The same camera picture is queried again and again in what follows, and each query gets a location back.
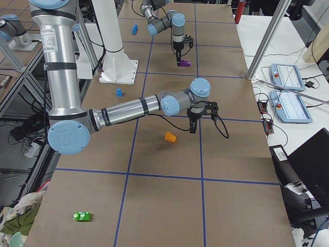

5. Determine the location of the blue block far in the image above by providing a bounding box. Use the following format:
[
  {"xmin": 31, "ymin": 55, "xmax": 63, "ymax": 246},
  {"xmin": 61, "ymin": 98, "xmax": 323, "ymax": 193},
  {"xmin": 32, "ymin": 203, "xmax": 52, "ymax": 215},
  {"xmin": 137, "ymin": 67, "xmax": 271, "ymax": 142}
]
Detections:
[{"xmin": 132, "ymin": 23, "xmax": 138, "ymax": 35}]

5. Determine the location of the teach pendant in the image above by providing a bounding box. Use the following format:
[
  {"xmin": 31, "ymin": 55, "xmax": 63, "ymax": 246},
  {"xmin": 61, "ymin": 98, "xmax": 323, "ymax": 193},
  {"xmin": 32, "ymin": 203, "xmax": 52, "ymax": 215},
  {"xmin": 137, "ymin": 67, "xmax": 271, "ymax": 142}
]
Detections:
[
  {"xmin": 270, "ymin": 63, "xmax": 305, "ymax": 92},
  {"xmin": 269, "ymin": 90, "xmax": 313, "ymax": 124}
]

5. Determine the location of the black laptop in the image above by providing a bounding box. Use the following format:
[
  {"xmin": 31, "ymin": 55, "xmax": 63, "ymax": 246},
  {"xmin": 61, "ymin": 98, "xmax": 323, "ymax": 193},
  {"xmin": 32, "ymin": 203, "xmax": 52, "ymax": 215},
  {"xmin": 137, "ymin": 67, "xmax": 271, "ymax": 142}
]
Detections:
[{"xmin": 288, "ymin": 128, "xmax": 328, "ymax": 207}]

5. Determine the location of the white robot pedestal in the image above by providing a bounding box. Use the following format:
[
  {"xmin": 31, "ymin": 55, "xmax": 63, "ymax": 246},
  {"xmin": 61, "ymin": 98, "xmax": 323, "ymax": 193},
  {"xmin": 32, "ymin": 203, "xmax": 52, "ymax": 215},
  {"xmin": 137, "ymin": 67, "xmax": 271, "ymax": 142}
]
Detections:
[{"xmin": 68, "ymin": 0, "xmax": 139, "ymax": 85}]

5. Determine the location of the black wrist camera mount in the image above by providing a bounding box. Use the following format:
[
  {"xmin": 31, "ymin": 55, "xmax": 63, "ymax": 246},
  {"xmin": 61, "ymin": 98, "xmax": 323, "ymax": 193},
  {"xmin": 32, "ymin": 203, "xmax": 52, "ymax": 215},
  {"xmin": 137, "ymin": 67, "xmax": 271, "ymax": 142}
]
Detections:
[
  {"xmin": 201, "ymin": 101, "xmax": 219, "ymax": 120},
  {"xmin": 184, "ymin": 35, "xmax": 194, "ymax": 49}
]

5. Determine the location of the blue block near pedestal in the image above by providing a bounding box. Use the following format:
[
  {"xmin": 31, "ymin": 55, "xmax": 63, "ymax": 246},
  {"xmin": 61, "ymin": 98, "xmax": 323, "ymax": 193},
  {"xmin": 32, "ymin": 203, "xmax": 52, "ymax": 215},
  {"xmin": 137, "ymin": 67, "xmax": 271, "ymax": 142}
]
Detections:
[{"xmin": 116, "ymin": 88, "xmax": 123, "ymax": 97}]

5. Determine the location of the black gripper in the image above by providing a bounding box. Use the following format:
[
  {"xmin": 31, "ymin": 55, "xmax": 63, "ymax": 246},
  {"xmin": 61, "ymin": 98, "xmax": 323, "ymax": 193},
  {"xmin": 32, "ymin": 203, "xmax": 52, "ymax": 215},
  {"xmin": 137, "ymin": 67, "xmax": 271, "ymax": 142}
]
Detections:
[
  {"xmin": 172, "ymin": 40, "xmax": 185, "ymax": 66},
  {"xmin": 187, "ymin": 104, "xmax": 205, "ymax": 133}
]

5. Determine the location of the green double stud block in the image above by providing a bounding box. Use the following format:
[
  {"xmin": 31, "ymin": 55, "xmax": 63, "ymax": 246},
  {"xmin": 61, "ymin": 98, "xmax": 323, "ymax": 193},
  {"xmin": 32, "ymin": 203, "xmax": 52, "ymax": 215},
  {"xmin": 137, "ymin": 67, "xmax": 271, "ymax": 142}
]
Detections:
[{"xmin": 72, "ymin": 211, "xmax": 92, "ymax": 222}]

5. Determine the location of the pale green bowl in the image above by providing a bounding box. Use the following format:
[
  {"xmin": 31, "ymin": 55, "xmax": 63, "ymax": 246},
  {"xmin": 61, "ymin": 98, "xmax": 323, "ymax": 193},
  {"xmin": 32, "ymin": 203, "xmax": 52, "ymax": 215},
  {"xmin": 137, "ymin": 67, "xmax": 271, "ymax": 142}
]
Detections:
[{"xmin": 9, "ymin": 232, "xmax": 27, "ymax": 247}]

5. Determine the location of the upper orange relay board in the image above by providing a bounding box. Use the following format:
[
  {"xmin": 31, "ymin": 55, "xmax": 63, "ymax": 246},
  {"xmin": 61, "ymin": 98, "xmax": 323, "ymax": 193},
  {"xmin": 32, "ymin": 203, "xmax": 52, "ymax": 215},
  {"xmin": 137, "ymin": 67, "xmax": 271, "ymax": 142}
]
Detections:
[{"xmin": 257, "ymin": 101, "xmax": 268, "ymax": 114}]

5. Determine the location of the aluminium frame post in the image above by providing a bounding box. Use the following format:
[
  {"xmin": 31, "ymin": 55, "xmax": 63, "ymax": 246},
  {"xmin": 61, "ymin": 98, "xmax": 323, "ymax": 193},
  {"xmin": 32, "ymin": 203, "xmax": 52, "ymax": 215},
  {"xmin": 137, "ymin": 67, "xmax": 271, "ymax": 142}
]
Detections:
[{"xmin": 246, "ymin": 0, "xmax": 292, "ymax": 81}]

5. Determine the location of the orange trapezoid block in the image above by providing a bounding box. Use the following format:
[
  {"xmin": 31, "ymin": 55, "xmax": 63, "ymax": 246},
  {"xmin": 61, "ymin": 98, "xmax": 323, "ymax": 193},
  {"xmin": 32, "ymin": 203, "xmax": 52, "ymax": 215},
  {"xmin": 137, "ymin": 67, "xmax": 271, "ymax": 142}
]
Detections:
[{"xmin": 164, "ymin": 132, "xmax": 177, "ymax": 143}]

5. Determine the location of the orange relay board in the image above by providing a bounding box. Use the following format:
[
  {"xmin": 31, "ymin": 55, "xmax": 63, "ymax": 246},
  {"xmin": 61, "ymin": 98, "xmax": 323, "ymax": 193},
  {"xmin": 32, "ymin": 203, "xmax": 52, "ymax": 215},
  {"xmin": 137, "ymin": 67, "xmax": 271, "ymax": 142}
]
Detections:
[
  {"xmin": 257, "ymin": 101, "xmax": 268, "ymax": 114},
  {"xmin": 262, "ymin": 120, "xmax": 274, "ymax": 136}
]

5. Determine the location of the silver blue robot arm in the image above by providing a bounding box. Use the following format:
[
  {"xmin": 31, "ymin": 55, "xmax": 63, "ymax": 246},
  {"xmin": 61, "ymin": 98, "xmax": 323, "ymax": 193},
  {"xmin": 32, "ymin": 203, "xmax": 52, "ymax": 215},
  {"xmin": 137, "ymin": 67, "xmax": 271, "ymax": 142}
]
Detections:
[
  {"xmin": 30, "ymin": 1, "xmax": 212, "ymax": 154},
  {"xmin": 140, "ymin": 1, "xmax": 193, "ymax": 66}
]

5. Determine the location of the lower orange relay board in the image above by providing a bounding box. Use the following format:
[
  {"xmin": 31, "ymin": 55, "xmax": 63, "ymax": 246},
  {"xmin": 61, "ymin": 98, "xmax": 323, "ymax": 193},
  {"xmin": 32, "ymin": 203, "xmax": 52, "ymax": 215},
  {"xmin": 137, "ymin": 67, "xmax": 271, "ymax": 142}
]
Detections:
[{"xmin": 262, "ymin": 120, "xmax": 274, "ymax": 136}]

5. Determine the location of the purple trapezoid block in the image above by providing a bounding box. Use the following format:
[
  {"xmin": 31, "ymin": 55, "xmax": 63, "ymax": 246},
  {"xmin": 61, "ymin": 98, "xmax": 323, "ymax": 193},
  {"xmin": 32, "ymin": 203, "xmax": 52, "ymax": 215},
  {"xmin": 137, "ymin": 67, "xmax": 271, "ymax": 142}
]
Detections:
[{"xmin": 179, "ymin": 59, "xmax": 191, "ymax": 67}]

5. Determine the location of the lower teach pendant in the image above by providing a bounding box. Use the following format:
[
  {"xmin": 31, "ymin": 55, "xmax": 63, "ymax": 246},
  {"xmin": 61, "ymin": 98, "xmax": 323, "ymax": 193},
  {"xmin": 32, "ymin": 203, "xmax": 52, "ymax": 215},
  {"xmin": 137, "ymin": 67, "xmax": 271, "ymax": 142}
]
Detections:
[{"xmin": 269, "ymin": 90, "xmax": 313, "ymax": 124}]

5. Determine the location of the red cylinder bottle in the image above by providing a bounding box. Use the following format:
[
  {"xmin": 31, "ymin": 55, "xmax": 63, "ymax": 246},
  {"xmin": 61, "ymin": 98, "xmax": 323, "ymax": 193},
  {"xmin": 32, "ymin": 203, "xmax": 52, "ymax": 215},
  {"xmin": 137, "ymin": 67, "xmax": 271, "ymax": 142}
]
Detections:
[{"xmin": 234, "ymin": 0, "xmax": 246, "ymax": 24}]

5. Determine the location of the upper teach pendant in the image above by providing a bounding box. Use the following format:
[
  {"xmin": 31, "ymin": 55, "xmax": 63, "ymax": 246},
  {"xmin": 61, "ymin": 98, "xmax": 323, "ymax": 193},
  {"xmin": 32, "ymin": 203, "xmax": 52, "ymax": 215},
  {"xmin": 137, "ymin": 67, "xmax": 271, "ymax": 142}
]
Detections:
[{"xmin": 270, "ymin": 63, "xmax": 305, "ymax": 92}]

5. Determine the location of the crumpled cloth pile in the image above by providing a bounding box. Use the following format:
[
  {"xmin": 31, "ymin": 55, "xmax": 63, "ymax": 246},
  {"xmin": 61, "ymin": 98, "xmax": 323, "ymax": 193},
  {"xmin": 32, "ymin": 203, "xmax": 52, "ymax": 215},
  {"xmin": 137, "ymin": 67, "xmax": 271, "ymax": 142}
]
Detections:
[{"xmin": 1, "ymin": 190, "xmax": 46, "ymax": 236}]

